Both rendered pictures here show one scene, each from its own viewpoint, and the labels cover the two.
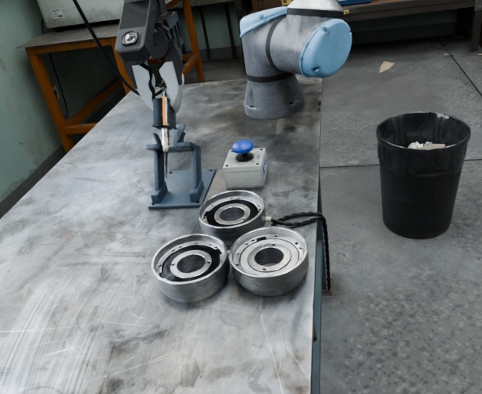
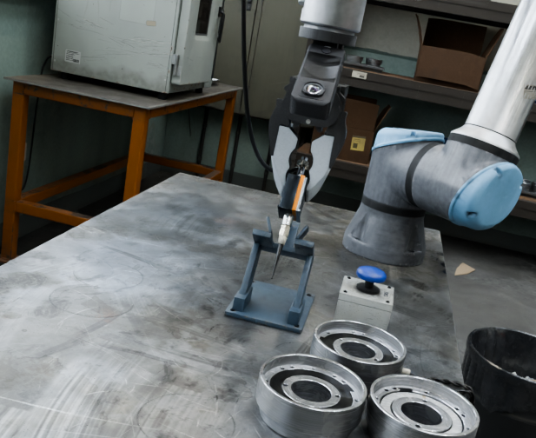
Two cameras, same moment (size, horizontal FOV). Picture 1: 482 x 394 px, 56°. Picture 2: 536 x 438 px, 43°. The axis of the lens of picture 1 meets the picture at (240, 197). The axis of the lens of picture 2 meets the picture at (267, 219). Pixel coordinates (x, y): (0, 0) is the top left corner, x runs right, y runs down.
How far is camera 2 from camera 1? 24 cm
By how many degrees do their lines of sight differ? 17
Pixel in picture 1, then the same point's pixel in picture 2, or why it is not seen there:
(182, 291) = (304, 421)
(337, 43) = (504, 192)
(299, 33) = (463, 165)
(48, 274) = (84, 350)
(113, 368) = not seen: outside the picture
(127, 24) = (311, 74)
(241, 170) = (363, 303)
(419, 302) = not seen: outside the picture
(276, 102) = (395, 242)
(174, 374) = not seen: outside the picture
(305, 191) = (444, 358)
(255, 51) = (389, 170)
